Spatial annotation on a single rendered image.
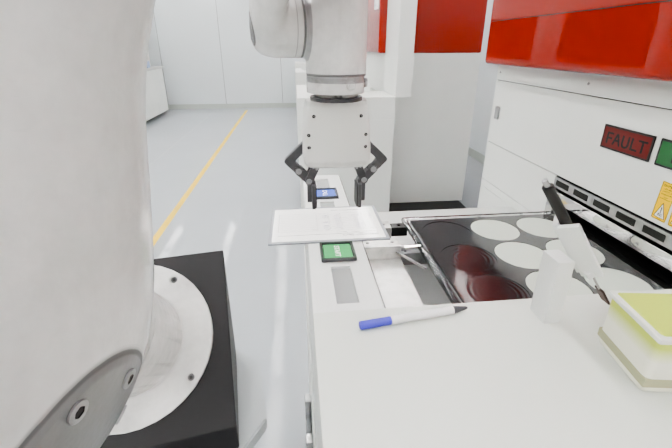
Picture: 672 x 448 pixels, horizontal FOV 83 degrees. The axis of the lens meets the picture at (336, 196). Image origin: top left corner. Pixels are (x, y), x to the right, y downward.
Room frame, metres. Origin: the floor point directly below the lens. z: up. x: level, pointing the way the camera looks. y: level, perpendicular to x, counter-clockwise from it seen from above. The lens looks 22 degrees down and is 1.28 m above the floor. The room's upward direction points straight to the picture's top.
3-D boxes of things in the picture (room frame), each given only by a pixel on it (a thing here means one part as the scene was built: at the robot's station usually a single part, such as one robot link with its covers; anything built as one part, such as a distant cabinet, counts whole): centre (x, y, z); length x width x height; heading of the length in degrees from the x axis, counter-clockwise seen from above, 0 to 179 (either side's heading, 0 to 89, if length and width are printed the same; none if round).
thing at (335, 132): (0.56, 0.00, 1.16); 0.10 x 0.07 x 0.11; 96
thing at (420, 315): (0.37, -0.10, 0.97); 0.14 x 0.01 x 0.01; 104
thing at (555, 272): (0.38, -0.27, 1.03); 0.06 x 0.04 x 0.13; 96
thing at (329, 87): (0.56, 0.00, 1.22); 0.09 x 0.08 x 0.03; 96
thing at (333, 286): (0.67, 0.01, 0.89); 0.55 x 0.09 x 0.14; 6
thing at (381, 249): (0.67, -0.09, 0.89); 0.08 x 0.03 x 0.03; 96
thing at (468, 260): (0.64, -0.36, 0.90); 0.34 x 0.34 x 0.01; 6
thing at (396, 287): (0.59, -0.10, 0.87); 0.36 x 0.08 x 0.03; 6
